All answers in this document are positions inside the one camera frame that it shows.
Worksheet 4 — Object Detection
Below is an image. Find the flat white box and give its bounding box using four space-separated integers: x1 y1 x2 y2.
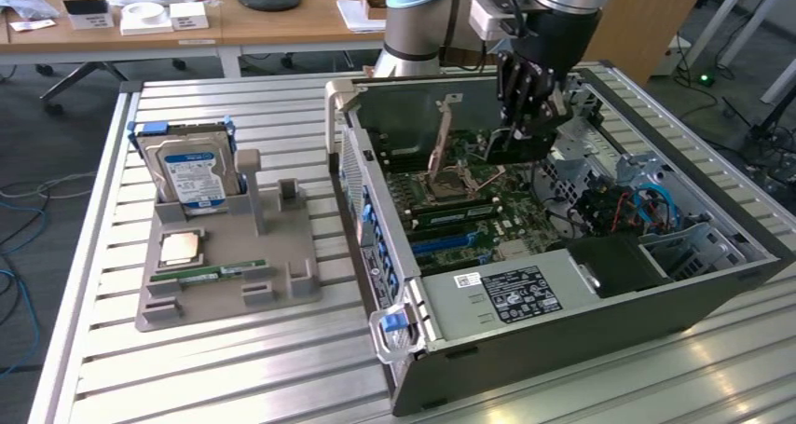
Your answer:
119 16 175 36

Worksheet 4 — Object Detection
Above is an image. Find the CPU chip with metal lid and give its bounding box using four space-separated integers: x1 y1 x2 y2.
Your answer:
157 231 201 265

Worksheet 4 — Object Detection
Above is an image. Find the blue floor cable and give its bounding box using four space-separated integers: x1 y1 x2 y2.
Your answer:
0 195 54 378

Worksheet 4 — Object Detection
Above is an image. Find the white paper stack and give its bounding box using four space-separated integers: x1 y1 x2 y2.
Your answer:
335 0 388 34

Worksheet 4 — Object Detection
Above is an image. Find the beige plastic parts rack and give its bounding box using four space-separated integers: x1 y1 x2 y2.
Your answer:
135 147 324 335

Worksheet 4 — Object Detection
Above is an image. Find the green motherboard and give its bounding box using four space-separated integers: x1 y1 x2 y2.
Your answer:
371 132 573 276

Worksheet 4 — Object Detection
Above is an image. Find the green RAM stick in motherboard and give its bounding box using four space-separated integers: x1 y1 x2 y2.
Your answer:
408 203 498 227

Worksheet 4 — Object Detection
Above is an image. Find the graphics card with metal bracket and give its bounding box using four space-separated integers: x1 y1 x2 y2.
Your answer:
424 98 558 185

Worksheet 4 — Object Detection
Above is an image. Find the light blue data wire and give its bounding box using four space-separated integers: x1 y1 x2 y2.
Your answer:
633 183 680 221

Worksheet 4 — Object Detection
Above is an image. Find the white box with black top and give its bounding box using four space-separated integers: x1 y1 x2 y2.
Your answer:
61 0 117 30

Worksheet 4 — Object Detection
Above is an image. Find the small white box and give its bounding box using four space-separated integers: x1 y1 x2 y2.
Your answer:
168 2 209 32

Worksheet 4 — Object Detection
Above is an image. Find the white table leg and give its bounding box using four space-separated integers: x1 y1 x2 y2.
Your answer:
680 0 796 71

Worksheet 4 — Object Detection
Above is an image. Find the grey power supply with label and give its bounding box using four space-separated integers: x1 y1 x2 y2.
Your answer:
407 249 603 346

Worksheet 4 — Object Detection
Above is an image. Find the grey chair base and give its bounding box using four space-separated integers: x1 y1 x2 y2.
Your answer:
40 60 132 116

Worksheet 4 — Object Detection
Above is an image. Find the wooden office desk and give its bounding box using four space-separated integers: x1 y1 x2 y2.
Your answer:
0 0 565 66

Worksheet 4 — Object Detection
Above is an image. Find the blue case latch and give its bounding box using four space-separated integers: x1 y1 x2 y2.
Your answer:
378 312 407 335

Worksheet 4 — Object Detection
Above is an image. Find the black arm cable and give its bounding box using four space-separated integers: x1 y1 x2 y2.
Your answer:
462 0 537 39

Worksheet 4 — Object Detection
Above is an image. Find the green RAM stick white label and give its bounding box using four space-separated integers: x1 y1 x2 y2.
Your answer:
148 258 269 283

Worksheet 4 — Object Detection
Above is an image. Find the grey metal disk bay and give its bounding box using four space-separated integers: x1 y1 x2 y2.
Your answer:
639 223 748 280

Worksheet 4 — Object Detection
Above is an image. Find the dark grey PC case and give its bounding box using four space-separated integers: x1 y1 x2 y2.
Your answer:
323 60 785 418

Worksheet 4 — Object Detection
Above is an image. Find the blue expansion slot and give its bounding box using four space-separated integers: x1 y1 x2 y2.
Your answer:
410 234 481 256

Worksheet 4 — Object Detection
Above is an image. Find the CPU socket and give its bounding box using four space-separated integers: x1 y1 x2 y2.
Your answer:
419 167 478 206

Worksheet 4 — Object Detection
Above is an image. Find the silver metal drive cage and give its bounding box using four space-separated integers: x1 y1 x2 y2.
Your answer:
546 111 673 197

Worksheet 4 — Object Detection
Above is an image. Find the white floor cable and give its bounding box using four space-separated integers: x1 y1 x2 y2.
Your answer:
0 171 101 202

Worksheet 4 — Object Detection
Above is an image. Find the wooden cabinet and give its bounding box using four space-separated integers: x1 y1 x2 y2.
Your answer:
574 0 714 83

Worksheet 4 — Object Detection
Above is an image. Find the hard disk in blue caddy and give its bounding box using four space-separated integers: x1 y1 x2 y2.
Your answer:
127 116 244 218

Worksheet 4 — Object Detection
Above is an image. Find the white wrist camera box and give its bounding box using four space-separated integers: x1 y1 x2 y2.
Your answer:
467 0 521 41

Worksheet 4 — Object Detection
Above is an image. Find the white tape roll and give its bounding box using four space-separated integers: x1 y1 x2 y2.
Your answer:
121 2 165 24

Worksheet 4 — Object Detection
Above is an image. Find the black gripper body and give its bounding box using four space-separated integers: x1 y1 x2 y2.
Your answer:
509 7 606 84

